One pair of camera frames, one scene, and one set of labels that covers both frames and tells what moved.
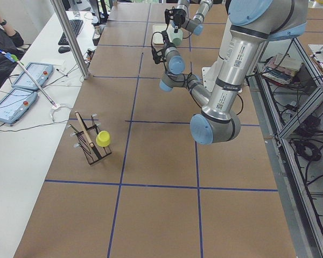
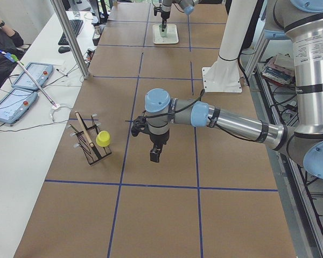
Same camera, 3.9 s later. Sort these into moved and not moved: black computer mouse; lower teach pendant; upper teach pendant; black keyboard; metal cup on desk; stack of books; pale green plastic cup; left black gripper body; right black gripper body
Moved: left black gripper body; right black gripper body; pale green plastic cup
Not moved: metal cup on desk; lower teach pendant; stack of books; black keyboard; black computer mouse; upper teach pendant
